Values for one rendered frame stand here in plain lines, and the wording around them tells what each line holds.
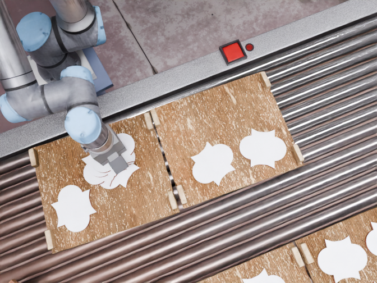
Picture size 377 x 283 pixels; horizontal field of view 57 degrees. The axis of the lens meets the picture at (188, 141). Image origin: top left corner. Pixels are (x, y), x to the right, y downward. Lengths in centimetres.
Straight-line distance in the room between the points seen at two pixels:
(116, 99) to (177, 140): 27
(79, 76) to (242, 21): 173
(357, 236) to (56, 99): 93
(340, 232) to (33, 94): 94
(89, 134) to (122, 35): 170
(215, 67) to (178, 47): 112
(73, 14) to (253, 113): 63
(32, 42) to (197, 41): 140
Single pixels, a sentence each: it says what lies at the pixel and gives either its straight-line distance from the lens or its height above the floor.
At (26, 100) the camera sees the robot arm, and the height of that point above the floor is 129.
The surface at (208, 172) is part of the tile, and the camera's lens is 110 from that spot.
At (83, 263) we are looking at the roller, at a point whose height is 92.
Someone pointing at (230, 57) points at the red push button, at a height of 93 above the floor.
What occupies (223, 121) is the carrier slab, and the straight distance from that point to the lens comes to 116.
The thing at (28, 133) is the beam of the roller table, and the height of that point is 92.
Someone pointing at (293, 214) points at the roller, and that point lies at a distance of 115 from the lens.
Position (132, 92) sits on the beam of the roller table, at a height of 92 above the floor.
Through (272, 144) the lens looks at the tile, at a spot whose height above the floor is 95.
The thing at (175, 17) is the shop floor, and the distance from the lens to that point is 248.
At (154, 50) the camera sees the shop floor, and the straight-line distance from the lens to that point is 236.
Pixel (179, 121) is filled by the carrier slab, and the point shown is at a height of 94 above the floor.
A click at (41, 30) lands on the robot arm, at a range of 116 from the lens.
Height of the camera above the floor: 203
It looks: 75 degrees down
